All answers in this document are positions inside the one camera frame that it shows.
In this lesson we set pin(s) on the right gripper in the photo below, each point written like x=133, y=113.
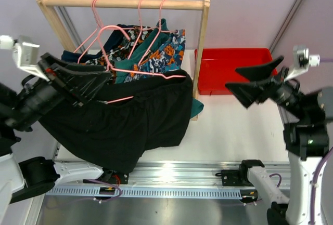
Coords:
x=247, y=92

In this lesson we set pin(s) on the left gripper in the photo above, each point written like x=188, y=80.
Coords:
x=83, y=82

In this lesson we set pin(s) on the orange camouflage shorts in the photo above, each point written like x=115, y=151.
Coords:
x=123, y=51

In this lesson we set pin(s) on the pink hanger camouflage shorts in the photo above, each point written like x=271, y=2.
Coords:
x=110, y=27

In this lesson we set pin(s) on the blue patterned shorts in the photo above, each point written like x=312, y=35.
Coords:
x=166, y=54

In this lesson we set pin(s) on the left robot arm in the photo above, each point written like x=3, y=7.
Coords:
x=36, y=175

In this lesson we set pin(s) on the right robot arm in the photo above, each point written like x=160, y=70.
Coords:
x=306, y=140

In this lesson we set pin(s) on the pink hanger far left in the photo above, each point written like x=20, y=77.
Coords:
x=90, y=23

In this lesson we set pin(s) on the navy blue shorts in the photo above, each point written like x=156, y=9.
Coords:
x=115, y=40

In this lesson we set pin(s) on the red plastic tray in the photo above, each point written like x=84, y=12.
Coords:
x=218, y=67

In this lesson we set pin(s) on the wooden clothes rack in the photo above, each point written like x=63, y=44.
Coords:
x=48, y=9

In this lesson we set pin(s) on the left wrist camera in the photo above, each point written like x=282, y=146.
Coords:
x=24, y=53

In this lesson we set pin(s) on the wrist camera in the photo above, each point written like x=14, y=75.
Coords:
x=24, y=53
x=302, y=61

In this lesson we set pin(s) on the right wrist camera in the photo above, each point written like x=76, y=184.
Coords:
x=302, y=61

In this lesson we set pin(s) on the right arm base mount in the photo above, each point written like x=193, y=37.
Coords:
x=233, y=178

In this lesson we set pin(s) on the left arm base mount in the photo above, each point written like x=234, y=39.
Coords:
x=113, y=177

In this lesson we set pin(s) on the slotted cable duct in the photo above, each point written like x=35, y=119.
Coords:
x=99, y=191

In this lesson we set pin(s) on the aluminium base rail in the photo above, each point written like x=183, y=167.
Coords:
x=169, y=174

